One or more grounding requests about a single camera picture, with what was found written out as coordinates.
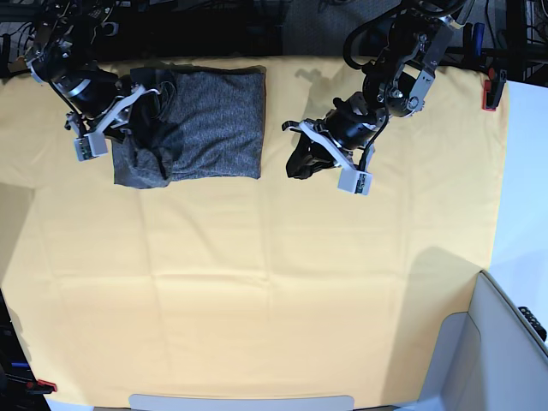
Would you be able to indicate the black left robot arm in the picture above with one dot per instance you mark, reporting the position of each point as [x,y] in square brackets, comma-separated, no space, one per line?
[398,80]

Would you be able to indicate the white plastic tray edge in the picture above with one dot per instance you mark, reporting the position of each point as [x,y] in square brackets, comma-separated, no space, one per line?
[145,402]

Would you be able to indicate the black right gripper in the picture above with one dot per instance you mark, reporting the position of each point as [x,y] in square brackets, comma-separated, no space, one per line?
[89,93]

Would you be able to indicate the red black clamp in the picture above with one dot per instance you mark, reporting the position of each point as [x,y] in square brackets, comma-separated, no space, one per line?
[493,88]
[40,387]

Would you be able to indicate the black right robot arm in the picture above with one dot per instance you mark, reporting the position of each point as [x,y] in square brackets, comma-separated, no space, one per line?
[64,37]

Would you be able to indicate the yellow table cloth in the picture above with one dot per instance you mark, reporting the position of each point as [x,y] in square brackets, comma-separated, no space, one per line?
[242,288]

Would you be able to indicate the white cardboard box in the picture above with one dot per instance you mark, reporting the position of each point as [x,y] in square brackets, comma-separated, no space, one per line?
[486,358]

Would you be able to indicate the grey long-sleeve T-shirt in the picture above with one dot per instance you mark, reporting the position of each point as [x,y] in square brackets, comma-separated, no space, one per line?
[215,128]

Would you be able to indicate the red black clamp left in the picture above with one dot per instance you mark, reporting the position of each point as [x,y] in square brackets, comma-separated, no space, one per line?
[40,387]

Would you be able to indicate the red black clamp right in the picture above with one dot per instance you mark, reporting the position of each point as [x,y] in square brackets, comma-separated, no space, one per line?
[493,88]

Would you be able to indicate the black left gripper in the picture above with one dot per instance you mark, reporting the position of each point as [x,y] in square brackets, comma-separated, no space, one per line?
[350,125]

